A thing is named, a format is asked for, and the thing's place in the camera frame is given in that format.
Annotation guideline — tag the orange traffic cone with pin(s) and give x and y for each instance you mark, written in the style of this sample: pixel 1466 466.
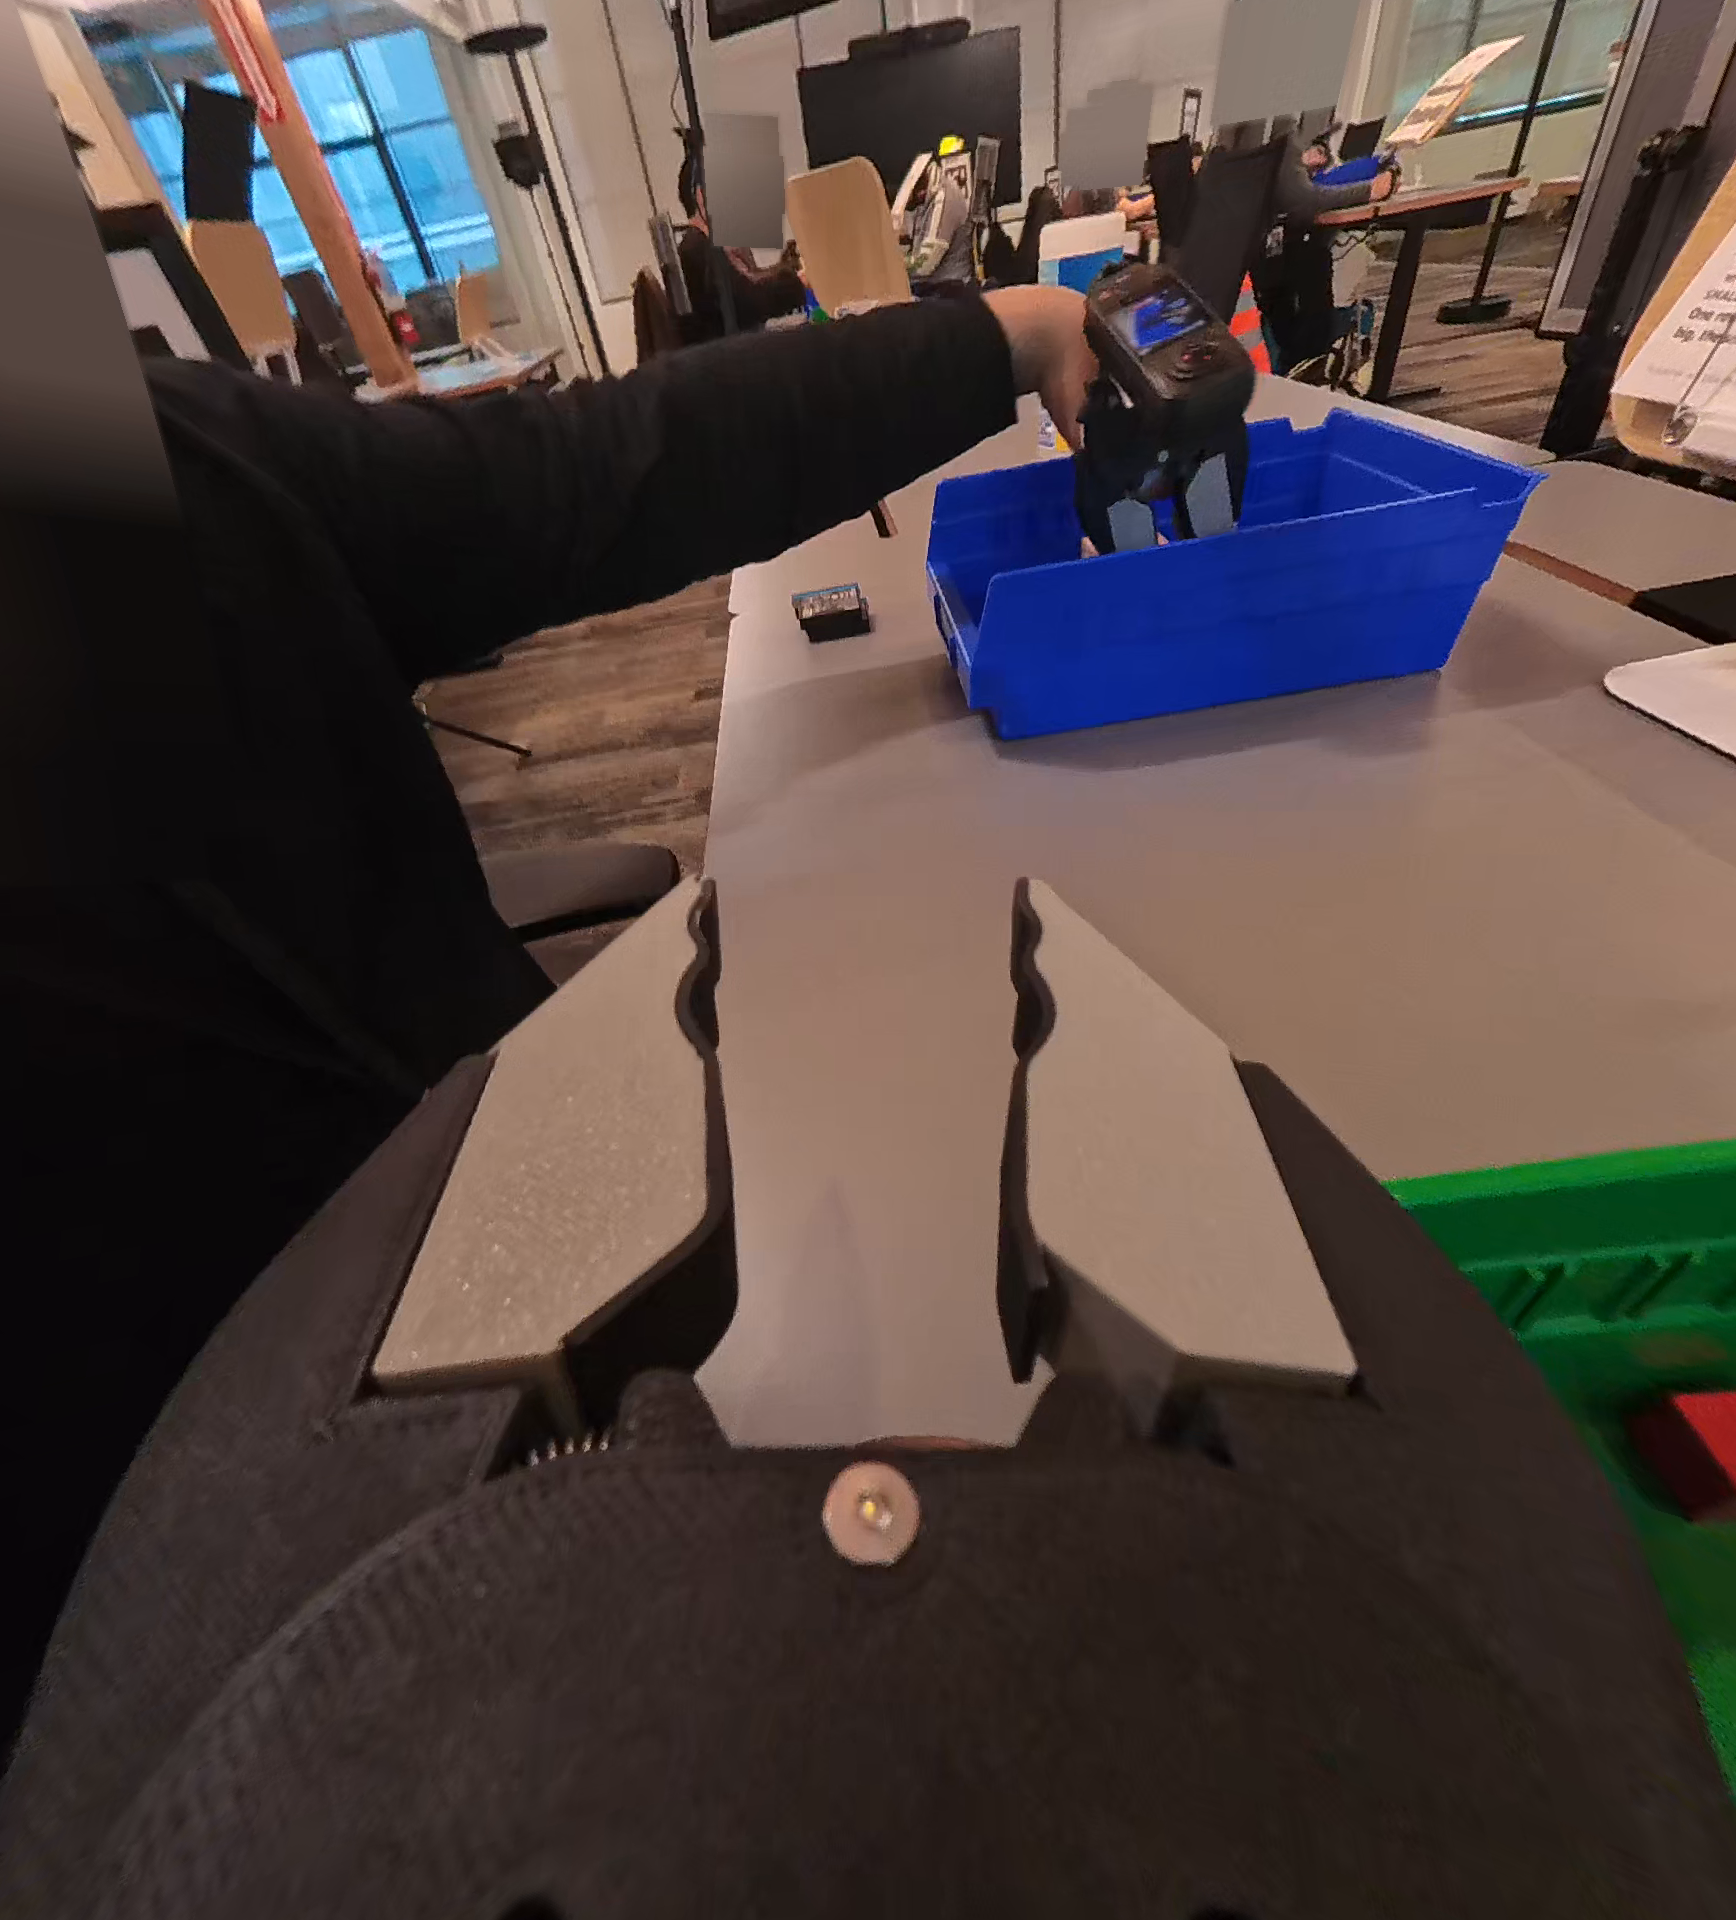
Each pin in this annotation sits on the orange traffic cone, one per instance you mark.
pixel 1254 345

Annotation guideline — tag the small red cube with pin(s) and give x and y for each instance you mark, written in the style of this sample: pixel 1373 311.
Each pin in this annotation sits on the small red cube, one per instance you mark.
pixel 1731 1448

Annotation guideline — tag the blue plastic bin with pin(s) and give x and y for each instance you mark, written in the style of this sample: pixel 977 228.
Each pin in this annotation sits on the blue plastic bin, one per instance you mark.
pixel 1182 645

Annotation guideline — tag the brown-edged standing table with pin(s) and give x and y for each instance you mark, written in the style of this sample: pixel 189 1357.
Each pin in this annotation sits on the brown-edged standing table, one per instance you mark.
pixel 1422 203

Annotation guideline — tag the tan wooden chair back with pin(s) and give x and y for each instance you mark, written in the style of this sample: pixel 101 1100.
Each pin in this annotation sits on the tan wooden chair back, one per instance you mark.
pixel 847 240

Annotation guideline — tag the black camera battery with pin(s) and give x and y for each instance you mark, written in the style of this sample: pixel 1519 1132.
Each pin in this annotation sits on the black camera battery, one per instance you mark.
pixel 830 613

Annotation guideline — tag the large black screen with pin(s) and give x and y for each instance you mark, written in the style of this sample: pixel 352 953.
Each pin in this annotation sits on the large black screen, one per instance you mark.
pixel 913 104

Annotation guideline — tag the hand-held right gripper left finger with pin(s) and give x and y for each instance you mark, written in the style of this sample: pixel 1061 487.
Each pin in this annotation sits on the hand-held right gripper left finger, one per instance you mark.
pixel 553 1200

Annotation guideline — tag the grey framed panel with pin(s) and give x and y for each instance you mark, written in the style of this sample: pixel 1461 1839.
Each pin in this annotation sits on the grey framed panel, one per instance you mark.
pixel 1679 75

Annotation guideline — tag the white wipes canister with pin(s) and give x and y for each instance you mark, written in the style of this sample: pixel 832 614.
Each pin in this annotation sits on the white wipes canister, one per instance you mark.
pixel 1078 249

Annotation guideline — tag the person's left hand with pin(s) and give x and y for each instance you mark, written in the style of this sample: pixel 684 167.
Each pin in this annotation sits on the person's left hand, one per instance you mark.
pixel 1048 338

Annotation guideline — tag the tan rounded board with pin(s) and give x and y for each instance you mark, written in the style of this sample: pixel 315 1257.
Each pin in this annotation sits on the tan rounded board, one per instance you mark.
pixel 1630 421

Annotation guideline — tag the large window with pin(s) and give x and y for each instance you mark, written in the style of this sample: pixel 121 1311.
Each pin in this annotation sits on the large window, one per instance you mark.
pixel 402 165

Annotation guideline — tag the black floor lamp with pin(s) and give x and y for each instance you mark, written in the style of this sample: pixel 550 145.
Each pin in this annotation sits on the black floor lamp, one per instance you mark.
pixel 547 165

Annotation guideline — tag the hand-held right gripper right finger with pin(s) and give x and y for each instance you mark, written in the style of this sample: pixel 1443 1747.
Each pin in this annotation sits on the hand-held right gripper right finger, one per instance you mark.
pixel 1182 1200

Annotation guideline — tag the green plastic bin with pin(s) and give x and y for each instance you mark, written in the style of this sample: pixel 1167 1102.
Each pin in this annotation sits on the green plastic bin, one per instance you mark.
pixel 1633 1245

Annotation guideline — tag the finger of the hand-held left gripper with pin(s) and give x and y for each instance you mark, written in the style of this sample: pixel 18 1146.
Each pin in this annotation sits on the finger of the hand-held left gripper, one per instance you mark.
pixel 1130 528
pixel 1211 494

